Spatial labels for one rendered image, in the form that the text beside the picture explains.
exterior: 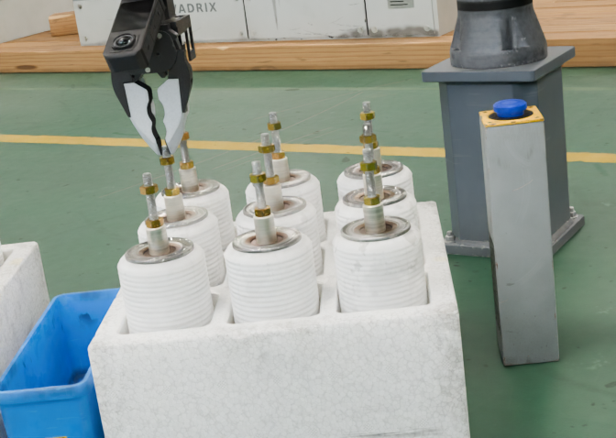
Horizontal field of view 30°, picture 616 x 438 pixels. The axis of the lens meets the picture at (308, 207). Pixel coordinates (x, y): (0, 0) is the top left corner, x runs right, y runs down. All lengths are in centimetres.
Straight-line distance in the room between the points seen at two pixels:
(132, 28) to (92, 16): 295
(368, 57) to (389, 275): 233
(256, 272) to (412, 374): 19
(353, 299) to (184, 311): 18
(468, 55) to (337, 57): 179
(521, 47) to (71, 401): 88
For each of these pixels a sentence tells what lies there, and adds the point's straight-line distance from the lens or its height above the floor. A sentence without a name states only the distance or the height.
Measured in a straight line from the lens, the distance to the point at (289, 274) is 121.
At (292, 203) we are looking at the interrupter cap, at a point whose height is 25.
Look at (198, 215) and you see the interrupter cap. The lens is 136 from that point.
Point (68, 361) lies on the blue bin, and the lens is 160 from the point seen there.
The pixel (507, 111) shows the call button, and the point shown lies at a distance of 139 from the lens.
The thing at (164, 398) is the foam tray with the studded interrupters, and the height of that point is 11.
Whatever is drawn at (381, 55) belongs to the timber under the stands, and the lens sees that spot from 347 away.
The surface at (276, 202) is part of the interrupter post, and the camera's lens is 134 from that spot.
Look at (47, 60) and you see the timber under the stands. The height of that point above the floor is 4.
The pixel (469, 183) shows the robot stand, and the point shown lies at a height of 12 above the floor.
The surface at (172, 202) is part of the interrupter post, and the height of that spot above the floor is 27.
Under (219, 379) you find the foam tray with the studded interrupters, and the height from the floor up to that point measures 13.
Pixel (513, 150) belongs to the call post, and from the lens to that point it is 139.
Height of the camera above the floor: 64
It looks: 17 degrees down
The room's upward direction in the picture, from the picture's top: 7 degrees counter-clockwise
